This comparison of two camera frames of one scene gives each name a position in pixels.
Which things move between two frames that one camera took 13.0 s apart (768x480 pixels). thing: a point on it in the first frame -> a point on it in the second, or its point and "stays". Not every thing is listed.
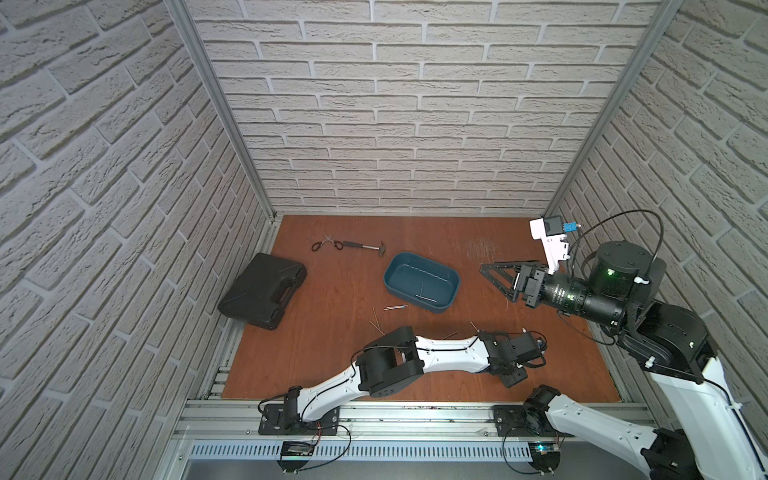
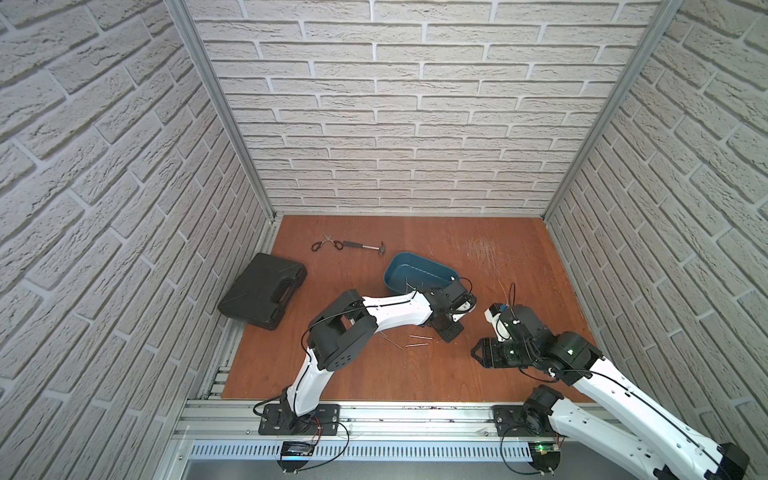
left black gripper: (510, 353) -> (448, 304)
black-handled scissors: (318, 244) stays
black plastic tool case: (262, 291) stays
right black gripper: (530, 279) -> (487, 353)
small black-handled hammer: (381, 249) stays
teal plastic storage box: (430, 285) stays
